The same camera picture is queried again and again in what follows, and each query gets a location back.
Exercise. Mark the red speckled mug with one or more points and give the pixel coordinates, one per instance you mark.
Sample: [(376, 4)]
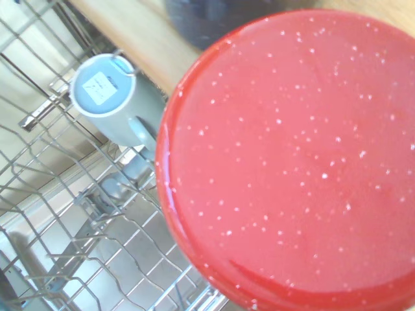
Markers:
[(285, 155)]

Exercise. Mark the grey mug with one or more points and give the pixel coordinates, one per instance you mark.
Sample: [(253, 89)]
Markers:
[(103, 94)]

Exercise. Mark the navy mug with print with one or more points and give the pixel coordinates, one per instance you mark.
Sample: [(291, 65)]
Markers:
[(201, 22)]

